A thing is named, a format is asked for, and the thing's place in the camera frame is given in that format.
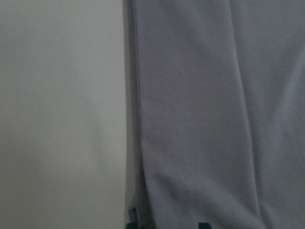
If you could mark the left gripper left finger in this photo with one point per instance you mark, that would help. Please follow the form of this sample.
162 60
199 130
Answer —
133 221

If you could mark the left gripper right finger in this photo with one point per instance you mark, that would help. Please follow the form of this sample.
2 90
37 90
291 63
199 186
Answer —
204 225

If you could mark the brown t-shirt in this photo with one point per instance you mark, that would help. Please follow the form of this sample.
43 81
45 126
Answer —
218 110

